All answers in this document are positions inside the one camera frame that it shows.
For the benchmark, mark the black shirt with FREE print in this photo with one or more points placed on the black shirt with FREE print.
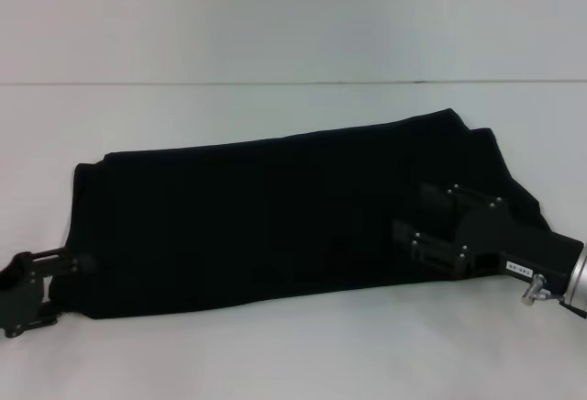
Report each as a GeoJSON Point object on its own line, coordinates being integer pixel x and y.
{"type": "Point", "coordinates": [275, 212]}

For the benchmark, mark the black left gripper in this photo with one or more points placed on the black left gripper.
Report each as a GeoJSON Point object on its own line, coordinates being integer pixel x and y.
{"type": "Point", "coordinates": [20, 294]}

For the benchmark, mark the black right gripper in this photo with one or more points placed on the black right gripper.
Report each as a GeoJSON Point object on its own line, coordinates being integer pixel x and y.
{"type": "Point", "coordinates": [504, 244]}

